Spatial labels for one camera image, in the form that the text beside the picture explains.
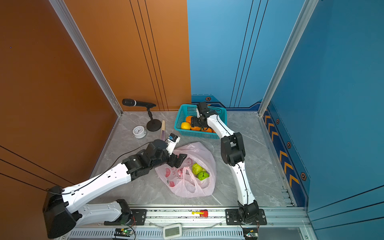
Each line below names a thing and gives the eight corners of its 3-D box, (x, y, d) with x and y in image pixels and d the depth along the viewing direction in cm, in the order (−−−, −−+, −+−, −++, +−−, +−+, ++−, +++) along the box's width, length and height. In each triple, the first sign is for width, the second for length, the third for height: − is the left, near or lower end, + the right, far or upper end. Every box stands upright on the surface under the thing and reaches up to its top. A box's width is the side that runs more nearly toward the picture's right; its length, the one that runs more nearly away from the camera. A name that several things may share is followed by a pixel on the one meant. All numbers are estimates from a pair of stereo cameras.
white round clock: (133, 138, 106) (131, 135, 103) (136, 129, 112) (134, 125, 108) (145, 138, 106) (143, 135, 103) (147, 129, 112) (146, 125, 108)
